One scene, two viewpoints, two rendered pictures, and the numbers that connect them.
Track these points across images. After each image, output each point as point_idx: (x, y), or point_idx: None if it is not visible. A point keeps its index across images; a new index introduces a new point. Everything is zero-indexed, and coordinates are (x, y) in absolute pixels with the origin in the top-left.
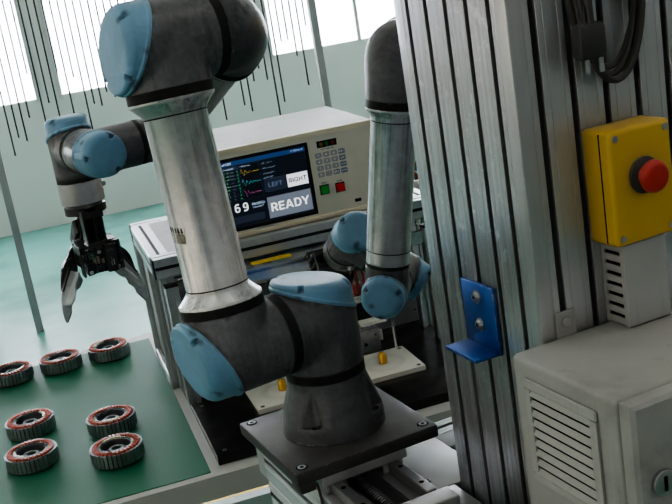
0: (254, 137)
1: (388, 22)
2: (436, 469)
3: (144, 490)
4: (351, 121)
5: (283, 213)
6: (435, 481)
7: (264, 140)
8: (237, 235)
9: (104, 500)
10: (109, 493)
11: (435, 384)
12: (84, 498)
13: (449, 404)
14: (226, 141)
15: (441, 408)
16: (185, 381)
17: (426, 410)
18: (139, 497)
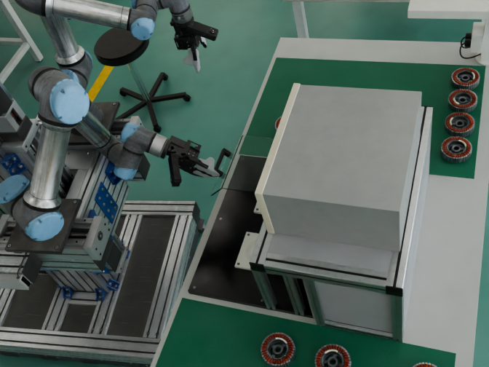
0: (313, 125)
1: (40, 68)
2: (71, 159)
3: (247, 130)
4: (275, 183)
5: None
6: (66, 155)
7: (283, 123)
8: (54, 44)
9: (254, 117)
10: (258, 120)
11: (213, 260)
12: (263, 112)
13: (198, 260)
14: (327, 111)
15: (198, 255)
16: None
17: (203, 248)
18: (244, 128)
